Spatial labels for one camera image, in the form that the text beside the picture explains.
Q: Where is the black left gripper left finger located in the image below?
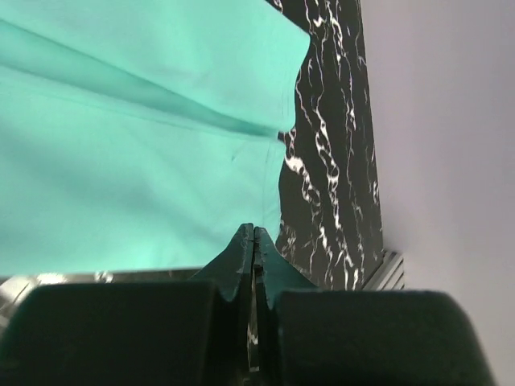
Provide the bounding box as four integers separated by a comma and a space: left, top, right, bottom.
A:
1, 224, 254, 385

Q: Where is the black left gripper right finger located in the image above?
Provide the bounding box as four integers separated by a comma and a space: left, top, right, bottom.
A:
253, 228, 495, 385

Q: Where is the turquoise t-shirt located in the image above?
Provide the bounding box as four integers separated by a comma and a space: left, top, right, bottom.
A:
1, 1, 310, 276

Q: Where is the black marble pattern mat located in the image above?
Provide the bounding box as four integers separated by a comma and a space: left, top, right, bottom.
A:
265, 1, 380, 290

